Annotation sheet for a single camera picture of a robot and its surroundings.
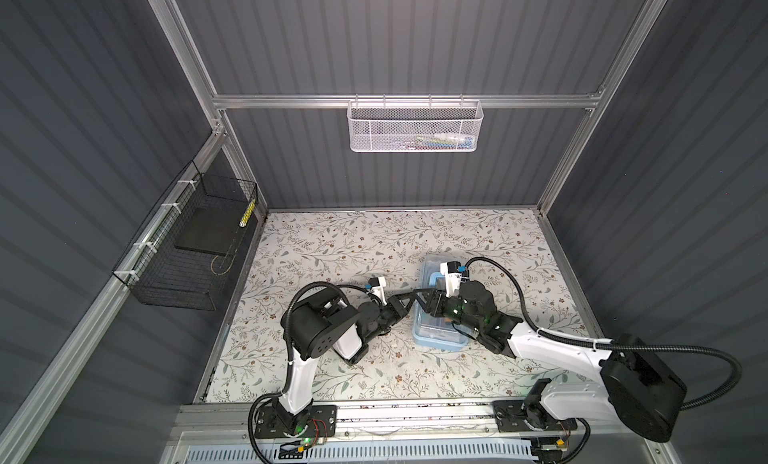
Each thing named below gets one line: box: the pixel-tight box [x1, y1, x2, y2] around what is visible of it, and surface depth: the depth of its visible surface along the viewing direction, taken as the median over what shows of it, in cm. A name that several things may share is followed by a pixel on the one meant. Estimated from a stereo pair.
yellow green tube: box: [239, 198, 256, 228], surface depth 82 cm
